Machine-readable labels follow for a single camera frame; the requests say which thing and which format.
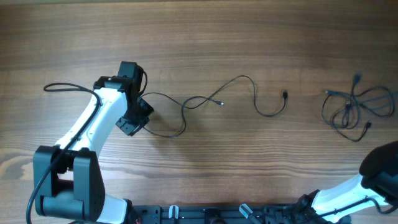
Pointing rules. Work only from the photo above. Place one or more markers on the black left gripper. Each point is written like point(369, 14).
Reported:
point(130, 129)

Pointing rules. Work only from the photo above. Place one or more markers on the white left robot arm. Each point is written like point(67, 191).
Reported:
point(67, 177)

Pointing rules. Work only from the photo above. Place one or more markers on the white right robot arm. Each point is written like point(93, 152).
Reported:
point(374, 186)

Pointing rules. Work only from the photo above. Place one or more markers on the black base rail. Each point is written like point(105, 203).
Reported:
point(243, 214)

